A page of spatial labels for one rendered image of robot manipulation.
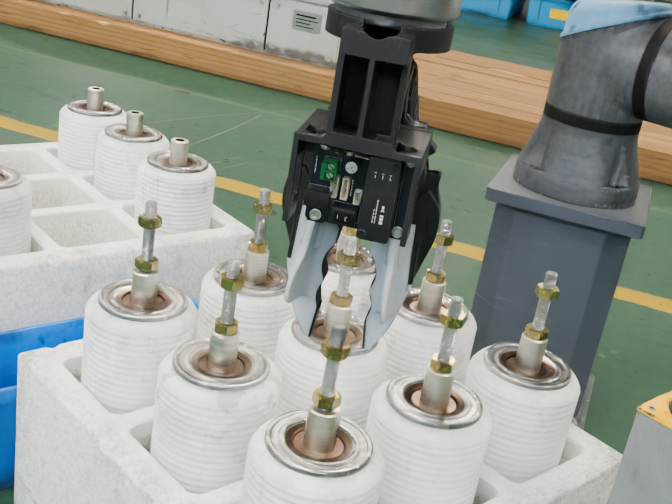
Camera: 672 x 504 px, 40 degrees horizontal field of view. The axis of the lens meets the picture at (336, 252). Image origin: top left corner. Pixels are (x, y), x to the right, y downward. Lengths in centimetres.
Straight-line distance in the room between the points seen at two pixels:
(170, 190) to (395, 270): 60
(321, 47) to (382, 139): 224
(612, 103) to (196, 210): 51
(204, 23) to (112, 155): 168
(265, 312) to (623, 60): 50
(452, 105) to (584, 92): 148
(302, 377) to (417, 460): 13
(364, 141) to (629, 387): 97
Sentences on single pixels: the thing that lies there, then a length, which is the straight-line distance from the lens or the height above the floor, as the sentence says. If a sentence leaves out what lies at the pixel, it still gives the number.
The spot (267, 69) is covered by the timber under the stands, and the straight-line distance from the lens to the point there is 273.
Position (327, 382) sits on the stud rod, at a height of 30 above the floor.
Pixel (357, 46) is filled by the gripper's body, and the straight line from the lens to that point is 49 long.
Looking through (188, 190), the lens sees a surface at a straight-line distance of 114.
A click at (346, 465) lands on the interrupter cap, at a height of 25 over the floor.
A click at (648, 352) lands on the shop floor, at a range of 154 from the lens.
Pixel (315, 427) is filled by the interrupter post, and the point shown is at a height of 27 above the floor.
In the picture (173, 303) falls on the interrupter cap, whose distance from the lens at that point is 81.
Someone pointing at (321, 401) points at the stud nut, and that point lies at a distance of 63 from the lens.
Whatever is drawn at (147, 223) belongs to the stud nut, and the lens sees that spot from 77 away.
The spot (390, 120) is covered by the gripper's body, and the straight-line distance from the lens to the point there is 51.
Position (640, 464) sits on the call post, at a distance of 68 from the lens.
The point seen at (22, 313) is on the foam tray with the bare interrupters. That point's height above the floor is 12.
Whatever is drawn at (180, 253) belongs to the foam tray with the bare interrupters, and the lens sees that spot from 113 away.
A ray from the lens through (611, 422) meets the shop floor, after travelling 130.
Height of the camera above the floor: 62
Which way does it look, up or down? 22 degrees down
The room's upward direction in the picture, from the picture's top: 10 degrees clockwise
